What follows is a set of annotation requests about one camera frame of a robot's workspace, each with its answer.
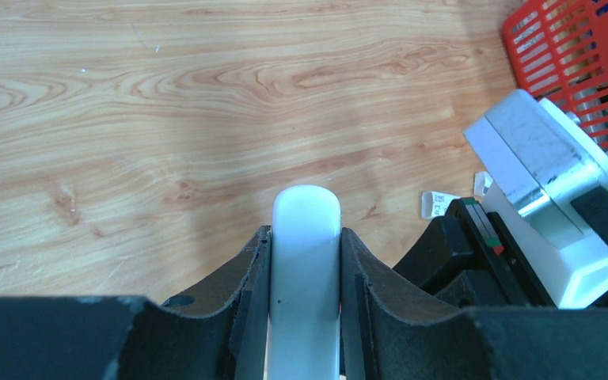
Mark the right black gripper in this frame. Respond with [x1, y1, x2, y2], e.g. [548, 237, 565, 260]
[393, 196, 608, 310]

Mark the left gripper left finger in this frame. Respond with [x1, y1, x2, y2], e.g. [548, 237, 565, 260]
[0, 226, 271, 379]

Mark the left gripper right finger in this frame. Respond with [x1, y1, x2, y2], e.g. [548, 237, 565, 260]
[340, 228, 608, 379]

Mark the white stapler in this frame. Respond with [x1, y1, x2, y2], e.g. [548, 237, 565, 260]
[266, 184, 341, 379]

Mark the small staple box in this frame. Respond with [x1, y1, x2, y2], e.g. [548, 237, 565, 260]
[420, 191, 461, 220]

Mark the open staple box tray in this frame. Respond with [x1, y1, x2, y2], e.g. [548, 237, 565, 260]
[473, 171, 493, 198]

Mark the red plastic basket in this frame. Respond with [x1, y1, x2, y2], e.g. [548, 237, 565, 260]
[501, 0, 608, 150]

